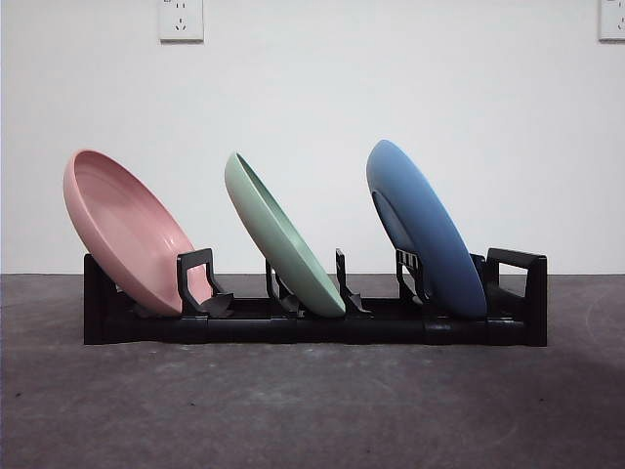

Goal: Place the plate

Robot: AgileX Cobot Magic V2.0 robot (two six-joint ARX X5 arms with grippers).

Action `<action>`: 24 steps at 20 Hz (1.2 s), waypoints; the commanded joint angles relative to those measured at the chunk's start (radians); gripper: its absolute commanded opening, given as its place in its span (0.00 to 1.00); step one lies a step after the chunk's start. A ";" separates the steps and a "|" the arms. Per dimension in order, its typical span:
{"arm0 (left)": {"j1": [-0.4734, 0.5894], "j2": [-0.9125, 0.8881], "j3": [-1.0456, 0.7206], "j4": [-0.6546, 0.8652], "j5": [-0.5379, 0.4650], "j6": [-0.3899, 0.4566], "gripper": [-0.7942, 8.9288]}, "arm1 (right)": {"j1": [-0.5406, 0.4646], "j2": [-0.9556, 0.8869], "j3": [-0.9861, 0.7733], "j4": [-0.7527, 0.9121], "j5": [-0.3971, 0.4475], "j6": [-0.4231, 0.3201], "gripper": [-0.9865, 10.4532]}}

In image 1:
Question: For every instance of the pale green round plate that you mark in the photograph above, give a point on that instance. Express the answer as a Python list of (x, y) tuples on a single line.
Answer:
[(266, 229)]

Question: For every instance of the blue round plate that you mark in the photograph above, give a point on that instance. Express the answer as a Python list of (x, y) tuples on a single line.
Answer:
[(420, 220)]

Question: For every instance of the pink round plate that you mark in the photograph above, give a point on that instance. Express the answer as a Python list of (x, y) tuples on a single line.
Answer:
[(122, 229)]

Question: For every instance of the black plastic plate rack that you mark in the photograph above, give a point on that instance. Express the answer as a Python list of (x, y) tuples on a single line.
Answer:
[(293, 332)]

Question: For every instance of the white wall socket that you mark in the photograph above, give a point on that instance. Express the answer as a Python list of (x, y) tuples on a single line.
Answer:
[(612, 29), (180, 29)]

